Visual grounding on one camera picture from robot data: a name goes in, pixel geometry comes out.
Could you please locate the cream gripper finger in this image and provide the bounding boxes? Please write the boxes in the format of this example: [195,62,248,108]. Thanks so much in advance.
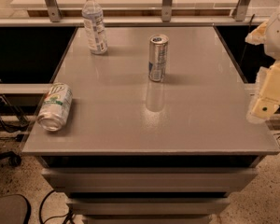
[245,21,268,45]
[250,61,280,119]

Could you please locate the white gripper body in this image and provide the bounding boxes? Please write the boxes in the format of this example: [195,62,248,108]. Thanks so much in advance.
[264,6,280,60]

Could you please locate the silver green 7up can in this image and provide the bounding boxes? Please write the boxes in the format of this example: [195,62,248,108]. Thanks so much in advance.
[36,83,72,132]

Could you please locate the tall silver energy drink can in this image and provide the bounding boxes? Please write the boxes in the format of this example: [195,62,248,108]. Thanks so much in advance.
[148,34,169,82]

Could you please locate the grey drawer cabinet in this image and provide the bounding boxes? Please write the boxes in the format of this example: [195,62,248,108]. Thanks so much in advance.
[23,27,279,224]

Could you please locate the clear plastic water bottle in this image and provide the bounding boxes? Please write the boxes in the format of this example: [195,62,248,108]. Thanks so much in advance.
[82,0,107,54]

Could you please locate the black office chair base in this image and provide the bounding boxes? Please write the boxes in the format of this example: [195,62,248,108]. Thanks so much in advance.
[0,151,21,167]

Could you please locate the grey chair seat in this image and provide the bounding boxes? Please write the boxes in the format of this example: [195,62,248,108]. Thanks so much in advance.
[0,194,31,224]

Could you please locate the right metal bracket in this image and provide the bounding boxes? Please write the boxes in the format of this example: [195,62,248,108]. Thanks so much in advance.
[232,0,251,21]

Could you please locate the metal bracket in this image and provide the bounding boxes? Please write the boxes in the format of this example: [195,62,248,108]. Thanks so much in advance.
[161,0,173,22]
[232,0,251,21]
[44,0,62,22]

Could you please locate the middle metal bracket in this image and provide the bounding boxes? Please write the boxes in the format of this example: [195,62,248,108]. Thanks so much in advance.
[161,0,173,22]

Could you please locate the left metal bracket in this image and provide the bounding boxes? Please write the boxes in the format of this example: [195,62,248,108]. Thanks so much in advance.
[44,0,62,22]

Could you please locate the black cables at left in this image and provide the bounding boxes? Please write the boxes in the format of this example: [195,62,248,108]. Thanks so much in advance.
[0,94,32,142]

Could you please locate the black floor cable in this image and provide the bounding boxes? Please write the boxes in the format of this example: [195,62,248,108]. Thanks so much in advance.
[38,189,75,224]

